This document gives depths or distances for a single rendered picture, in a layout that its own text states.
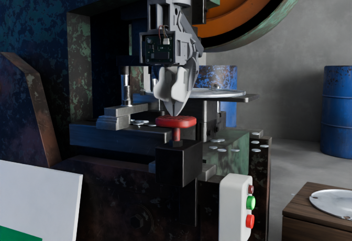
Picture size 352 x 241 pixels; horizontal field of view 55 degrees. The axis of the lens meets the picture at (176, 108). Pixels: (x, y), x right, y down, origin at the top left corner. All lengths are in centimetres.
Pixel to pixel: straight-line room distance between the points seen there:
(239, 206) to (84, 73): 59
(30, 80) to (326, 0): 367
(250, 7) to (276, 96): 305
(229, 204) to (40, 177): 52
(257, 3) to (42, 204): 95
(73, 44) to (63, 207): 44
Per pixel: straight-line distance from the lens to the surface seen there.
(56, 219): 96
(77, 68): 101
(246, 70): 435
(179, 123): 61
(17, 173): 105
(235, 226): 72
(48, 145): 99
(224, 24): 131
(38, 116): 99
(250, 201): 72
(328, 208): 138
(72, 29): 101
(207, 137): 95
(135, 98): 100
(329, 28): 423
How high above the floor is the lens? 85
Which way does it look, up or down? 7 degrees down
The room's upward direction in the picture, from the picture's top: straight up
